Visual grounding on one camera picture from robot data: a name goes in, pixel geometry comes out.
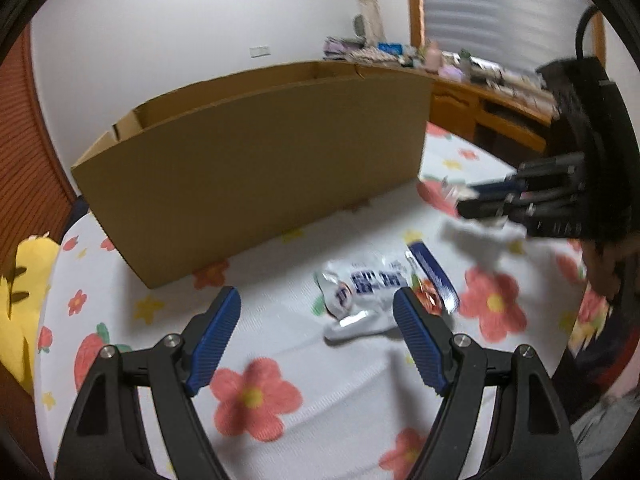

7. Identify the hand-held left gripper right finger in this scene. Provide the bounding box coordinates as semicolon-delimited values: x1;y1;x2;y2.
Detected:
392;287;583;480

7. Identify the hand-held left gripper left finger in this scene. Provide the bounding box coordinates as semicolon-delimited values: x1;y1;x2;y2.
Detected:
54;286;242;480

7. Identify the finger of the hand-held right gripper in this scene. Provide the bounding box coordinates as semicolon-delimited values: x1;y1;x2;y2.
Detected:
467;154;586;200
457;191;585;239

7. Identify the white packet blue stripe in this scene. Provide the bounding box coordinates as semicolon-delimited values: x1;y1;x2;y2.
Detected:
404;241;462;317

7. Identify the silver white snack packet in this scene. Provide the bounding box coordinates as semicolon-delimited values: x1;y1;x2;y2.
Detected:
314;255;416;345

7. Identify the brown cardboard box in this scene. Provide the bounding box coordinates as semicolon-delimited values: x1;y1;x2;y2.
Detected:
70;60;435;290

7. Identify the person's right hand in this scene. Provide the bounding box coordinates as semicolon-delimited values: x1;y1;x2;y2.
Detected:
581;239;634;307

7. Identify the pale desk clutter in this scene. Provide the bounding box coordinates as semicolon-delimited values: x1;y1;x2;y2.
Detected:
469;56;552;98

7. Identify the white floral blanket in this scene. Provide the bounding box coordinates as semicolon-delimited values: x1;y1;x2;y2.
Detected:
32;122;613;480

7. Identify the wooden cabinet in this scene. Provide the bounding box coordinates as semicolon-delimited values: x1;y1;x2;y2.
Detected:
427;77;563;155

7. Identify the white window blind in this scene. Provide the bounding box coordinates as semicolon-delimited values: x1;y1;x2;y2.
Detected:
417;0;597;77

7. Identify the yellow plush toy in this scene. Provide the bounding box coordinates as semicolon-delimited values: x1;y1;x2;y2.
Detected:
0;232;62;396

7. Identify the person's grey clothing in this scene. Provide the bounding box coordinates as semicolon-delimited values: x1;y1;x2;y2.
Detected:
570;395;635;467

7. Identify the stack of papers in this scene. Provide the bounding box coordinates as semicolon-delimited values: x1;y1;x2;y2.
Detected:
324;36;367;59

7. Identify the wrapped white pipe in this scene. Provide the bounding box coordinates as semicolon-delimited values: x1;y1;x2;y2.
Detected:
342;0;386;48

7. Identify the wooden wardrobe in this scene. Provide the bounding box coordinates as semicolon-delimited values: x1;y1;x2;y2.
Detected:
0;25;82;241

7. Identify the black cable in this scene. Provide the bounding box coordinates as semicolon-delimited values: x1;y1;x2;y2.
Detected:
575;4;601;61

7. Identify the wooden window frame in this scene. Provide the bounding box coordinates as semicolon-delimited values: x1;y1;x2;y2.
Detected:
404;0;426;52

